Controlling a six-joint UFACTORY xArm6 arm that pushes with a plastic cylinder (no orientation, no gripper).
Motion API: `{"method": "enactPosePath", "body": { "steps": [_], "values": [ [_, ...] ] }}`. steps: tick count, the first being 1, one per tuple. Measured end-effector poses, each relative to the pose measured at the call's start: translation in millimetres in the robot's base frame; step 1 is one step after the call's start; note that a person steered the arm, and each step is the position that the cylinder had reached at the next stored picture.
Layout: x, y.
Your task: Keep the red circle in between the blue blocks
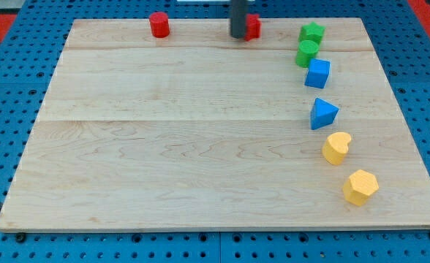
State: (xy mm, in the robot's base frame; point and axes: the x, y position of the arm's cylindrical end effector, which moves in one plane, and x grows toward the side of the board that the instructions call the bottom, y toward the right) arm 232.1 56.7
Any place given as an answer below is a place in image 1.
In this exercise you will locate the light wooden board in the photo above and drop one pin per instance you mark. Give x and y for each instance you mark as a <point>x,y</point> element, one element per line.
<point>201,132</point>

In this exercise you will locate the blue triangle block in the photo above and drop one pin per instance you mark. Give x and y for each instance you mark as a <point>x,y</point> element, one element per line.
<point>322,114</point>

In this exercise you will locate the red star block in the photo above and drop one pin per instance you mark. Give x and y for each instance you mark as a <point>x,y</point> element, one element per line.
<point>253,27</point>

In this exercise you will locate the blue cube block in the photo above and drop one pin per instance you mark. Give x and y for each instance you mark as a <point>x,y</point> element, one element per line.
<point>318,73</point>

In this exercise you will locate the yellow heart block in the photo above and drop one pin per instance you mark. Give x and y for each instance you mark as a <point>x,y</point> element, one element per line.
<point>336,147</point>

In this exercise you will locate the red cylinder block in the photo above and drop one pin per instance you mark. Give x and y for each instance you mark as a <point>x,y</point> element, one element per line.
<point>159,24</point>

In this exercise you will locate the gray cylindrical pusher rod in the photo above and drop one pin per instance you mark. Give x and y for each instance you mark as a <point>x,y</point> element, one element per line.
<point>238,11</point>

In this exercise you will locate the green cylinder block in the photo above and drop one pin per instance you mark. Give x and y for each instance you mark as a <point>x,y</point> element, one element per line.
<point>307,50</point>

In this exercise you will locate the green star block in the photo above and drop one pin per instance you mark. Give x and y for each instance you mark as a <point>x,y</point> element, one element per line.
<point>313,32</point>

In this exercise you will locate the yellow hexagon block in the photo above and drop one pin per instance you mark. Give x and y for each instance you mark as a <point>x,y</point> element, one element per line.
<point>359,187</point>

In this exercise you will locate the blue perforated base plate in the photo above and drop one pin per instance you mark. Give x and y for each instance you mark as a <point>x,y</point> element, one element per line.
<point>28,55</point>

